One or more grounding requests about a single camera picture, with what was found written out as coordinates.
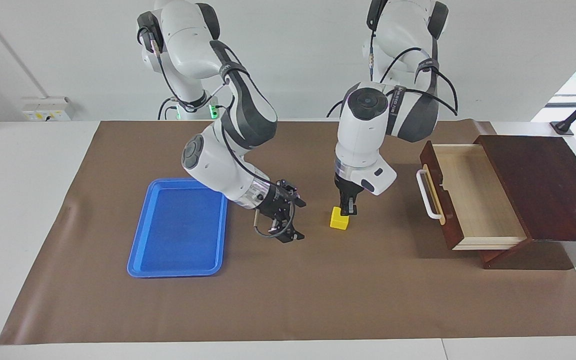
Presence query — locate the right gripper black linkage finger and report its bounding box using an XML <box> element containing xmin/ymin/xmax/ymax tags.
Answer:
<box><xmin>269</xmin><ymin>219</ymin><xmax>305</xmax><ymax>245</ymax></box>
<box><xmin>277</xmin><ymin>180</ymin><xmax>307</xmax><ymax>209</ymax></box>

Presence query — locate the yellow cube block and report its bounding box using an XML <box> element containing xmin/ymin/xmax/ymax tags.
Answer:
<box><xmin>329</xmin><ymin>206</ymin><xmax>350</xmax><ymax>231</ymax></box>

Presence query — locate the white drawer handle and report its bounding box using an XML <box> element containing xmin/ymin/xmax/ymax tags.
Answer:
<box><xmin>416</xmin><ymin>168</ymin><xmax>443</xmax><ymax>221</ymax></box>

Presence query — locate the wooden drawer light interior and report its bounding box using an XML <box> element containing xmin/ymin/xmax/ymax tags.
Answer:
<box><xmin>419</xmin><ymin>141</ymin><xmax>532</xmax><ymax>251</ymax></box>

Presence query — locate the dark wooden drawer cabinet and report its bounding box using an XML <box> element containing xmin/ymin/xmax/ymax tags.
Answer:
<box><xmin>473</xmin><ymin>134</ymin><xmax>576</xmax><ymax>270</ymax></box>

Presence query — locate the brown table mat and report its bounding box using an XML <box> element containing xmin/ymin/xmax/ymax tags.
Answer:
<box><xmin>0</xmin><ymin>120</ymin><xmax>576</xmax><ymax>346</ymax></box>

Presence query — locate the blue plastic tray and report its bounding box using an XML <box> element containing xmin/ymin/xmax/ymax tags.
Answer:
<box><xmin>127</xmin><ymin>177</ymin><xmax>229</xmax><ymax>278</ymax></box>

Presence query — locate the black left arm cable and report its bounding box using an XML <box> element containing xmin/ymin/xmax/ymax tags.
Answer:
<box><xmin>327</xmin><ymin>30</ymin><xmax>459</xmax><ymax>119</ymax></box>

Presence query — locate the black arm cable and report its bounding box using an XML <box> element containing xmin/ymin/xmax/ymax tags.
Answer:
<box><xmin>137</xmin><ymin>25</ymin><xmax>300</xmax><ymax>239</ymax></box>
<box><xmin>327</xmin><ymin>30</ymin><xmax>459</xmax><ymax>119</ymax></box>

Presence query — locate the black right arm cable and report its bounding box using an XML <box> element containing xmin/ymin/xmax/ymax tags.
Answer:
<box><xmin>137</xmin><ymin>25</ymin><xmax>300</xmax><ymax>239</ymax></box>

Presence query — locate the white wall socket box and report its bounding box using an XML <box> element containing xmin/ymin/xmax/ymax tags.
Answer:
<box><xmin>22</xmin><ymin>96</ymin><xmax>75</xmax><ymax>122</ymax></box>

